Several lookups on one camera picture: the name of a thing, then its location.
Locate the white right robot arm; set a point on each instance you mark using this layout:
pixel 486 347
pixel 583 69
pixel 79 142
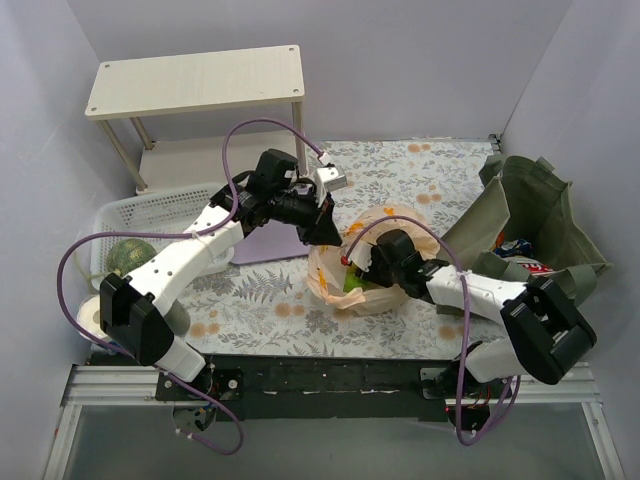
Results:
pixel 546 335

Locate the white two-tier shelf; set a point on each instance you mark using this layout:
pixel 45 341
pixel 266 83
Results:
pixel 126 91

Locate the aluminium frame rail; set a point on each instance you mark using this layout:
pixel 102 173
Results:
pixel 96 386

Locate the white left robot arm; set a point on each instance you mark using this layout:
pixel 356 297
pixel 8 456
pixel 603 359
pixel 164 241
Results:
pixel 133 308

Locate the white paper towel roll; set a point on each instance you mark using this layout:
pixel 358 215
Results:
pixel 88 317

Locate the green canvas tote bag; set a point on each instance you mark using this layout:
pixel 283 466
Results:
pixel 524 199

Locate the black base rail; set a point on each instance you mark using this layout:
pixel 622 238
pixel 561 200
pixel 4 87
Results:
pixel 247 387

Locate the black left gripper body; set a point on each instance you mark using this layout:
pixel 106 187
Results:
pixel 314 223

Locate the orange plastic grocery bag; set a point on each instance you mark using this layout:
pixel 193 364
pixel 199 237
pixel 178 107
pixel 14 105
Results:
pixel 326 273

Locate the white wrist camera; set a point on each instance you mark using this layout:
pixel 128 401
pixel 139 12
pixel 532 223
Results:
pixel 328 179
pixel 359 254

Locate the floral patterned table mat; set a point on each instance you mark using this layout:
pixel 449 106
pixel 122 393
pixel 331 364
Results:
pixel 268 309

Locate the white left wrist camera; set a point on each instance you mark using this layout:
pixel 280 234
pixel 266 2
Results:
pixel 328 179

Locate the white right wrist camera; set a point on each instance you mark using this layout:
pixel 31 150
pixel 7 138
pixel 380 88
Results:
pixel 359 254

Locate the colourful snack packet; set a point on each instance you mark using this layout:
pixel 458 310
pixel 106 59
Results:
pixel 520 252

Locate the green melon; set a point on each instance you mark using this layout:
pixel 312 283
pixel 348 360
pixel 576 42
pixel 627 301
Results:
pixel 128 255

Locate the white perforated plastic basket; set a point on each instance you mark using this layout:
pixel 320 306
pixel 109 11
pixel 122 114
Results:
pixel 170 211

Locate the purple plastic tray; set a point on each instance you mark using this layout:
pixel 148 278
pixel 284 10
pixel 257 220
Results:
pixel 273 242

